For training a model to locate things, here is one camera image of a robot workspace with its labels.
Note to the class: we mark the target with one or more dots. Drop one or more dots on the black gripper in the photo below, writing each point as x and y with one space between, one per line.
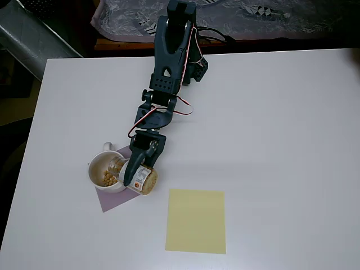
144 146

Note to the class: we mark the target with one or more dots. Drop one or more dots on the small jar of chickpeas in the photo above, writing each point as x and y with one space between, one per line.
146 180

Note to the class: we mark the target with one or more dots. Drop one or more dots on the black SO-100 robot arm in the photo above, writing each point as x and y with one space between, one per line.
167 56

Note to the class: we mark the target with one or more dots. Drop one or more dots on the white ceramic mug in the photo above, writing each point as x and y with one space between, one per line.
98 171

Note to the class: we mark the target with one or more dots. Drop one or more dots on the purple paper square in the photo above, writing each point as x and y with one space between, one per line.
112 201

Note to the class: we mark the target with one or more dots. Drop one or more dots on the yellow paper sheet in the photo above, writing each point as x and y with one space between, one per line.
197 225

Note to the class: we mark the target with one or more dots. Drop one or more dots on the brown wooden board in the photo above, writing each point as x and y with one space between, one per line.
126 45

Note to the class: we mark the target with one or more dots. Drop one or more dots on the grey patterned cloth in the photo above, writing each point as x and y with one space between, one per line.
253 22

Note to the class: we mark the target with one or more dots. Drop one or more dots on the silver metal duct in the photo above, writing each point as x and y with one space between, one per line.
31 42

